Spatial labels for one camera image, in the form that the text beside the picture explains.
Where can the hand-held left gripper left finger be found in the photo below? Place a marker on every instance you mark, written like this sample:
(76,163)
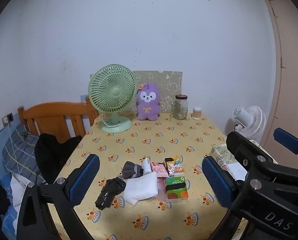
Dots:
(86,177)

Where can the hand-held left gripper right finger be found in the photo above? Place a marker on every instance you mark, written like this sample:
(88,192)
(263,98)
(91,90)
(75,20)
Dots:
(217,182)

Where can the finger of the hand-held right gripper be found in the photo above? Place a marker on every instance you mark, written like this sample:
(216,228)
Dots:
(241,150)
(288,140)

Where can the yellow printed storage bin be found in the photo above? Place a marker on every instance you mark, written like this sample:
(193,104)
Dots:
(221,155)

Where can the black plastic bag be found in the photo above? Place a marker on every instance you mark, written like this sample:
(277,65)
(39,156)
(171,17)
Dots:
(109,192)

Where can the green tissue pack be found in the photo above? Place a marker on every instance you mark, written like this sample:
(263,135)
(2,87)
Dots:
(176,192)

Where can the yellow cartoon tissue pack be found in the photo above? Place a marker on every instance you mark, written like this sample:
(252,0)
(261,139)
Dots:
(175,168)

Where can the dark grey sock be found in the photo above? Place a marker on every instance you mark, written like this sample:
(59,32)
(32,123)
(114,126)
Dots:
(131,170)

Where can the pink plastic packet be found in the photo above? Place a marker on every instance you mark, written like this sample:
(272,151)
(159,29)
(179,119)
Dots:
(161,187)

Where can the pink wet wipes pack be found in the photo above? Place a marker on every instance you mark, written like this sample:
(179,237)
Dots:
(159,170)

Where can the white and beige cloth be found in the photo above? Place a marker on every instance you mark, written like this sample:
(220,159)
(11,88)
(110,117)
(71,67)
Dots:
(146,166)

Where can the white floor fan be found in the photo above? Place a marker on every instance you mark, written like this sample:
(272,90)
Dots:
(251,122)

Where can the black garment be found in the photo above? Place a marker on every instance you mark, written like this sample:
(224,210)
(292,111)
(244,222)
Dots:
(53,155)

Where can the cotton swab box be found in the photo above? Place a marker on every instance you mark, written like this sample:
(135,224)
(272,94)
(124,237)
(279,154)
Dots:
(197,113)

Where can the pinkish door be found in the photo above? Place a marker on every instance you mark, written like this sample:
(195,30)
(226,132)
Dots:
(289,80)

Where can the grey plaid pillow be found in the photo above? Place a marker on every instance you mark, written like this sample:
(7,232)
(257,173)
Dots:
(21,150)

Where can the wooden bed headboard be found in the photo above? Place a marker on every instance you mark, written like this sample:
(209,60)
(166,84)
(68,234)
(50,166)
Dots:
(51,115)

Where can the yellow printed tablecloth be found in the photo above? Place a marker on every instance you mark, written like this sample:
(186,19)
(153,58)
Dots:
(164,135)

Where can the glass jar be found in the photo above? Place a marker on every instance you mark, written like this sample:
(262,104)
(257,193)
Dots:
(180,107)

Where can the green desk fan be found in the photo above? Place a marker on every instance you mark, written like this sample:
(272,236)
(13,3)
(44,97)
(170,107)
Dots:
(111,92)

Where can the blue bed sheet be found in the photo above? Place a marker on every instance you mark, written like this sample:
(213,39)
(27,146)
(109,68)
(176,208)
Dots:
(10,225)

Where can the purple plush toy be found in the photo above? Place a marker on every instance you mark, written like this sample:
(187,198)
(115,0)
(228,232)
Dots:
(147,105)

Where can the beige patterned board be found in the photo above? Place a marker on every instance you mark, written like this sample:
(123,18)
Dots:
(169,85)

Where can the white charger plug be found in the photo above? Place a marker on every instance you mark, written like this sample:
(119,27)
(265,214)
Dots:
(5,120)

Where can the dark wall socket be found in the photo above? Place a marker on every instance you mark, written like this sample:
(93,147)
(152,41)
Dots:
(10,117)

